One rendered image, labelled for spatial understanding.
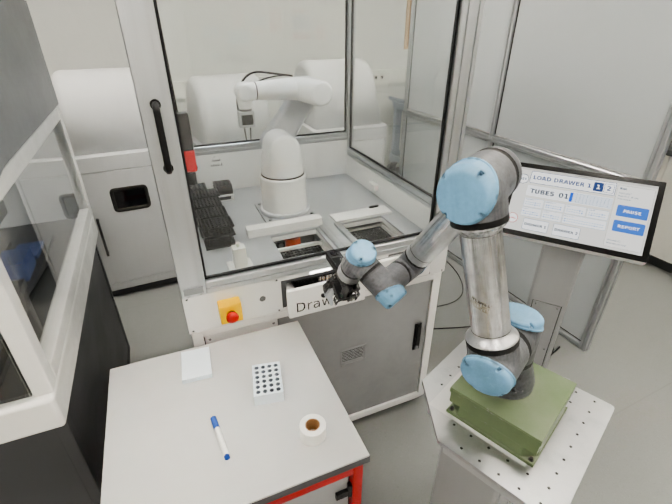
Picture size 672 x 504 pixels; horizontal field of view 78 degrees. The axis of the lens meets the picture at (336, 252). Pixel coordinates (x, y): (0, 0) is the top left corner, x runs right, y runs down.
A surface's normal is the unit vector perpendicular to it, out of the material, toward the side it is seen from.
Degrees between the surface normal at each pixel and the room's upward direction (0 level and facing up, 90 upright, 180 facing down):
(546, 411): 1
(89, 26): 90
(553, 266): 90
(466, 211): 81
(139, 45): 90
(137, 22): 90
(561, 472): 0
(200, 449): 0
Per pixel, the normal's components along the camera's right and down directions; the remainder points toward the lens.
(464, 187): -0.66, 0.26
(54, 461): 0.39, 0.45
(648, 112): -0.90, 0.22
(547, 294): -0.49, 0.43
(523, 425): -0.02, -0.87
